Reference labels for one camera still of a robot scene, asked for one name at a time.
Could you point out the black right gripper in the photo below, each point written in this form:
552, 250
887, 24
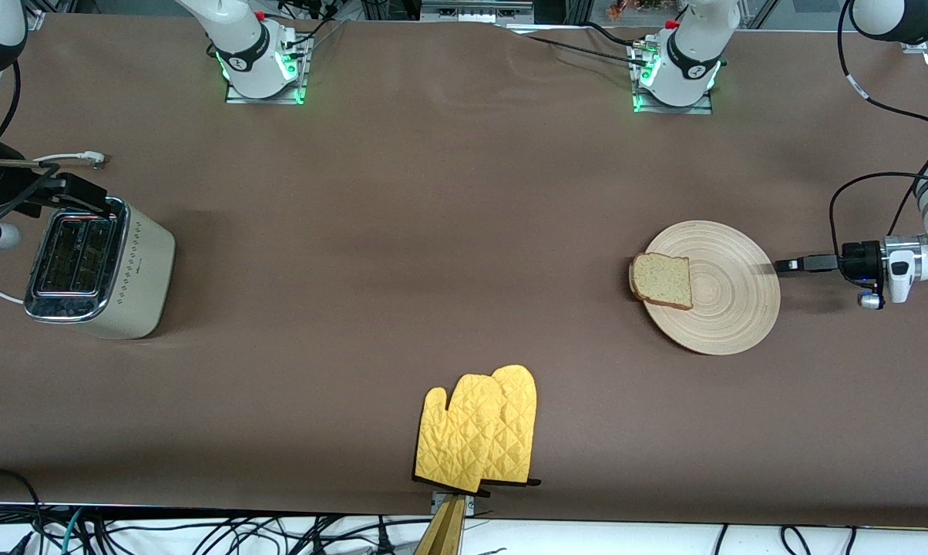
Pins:
8, 183

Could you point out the brown table cover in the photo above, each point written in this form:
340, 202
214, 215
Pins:
464, 154

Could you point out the cream and chrome toaster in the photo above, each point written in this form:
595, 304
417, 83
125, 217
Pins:
140, 270

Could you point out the brown bread slice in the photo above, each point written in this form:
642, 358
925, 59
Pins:
662, 281

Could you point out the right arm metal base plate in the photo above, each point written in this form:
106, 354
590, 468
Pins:
304, 73

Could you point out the yellow quilted oven mitt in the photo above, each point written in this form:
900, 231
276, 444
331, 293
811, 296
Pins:
519, 416
456, 439

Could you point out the orange background object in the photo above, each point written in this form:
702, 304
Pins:
641, 8

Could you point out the silver metal box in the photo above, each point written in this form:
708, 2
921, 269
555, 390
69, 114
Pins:
475, 11

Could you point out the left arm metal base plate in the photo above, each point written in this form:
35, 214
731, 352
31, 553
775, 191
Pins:
657, 109

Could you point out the wooden bar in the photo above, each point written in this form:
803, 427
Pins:
442, 536

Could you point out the small metal bracket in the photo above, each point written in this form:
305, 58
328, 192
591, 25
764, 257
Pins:
435, 501

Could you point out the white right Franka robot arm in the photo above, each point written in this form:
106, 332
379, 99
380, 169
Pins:
244, 46

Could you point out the round wooden plate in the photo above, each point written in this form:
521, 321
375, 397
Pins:
730, 301

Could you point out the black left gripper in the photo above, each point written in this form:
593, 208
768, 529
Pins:
859, 260

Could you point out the aluminium corner bracket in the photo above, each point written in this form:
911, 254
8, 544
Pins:
34, 18
912, 48

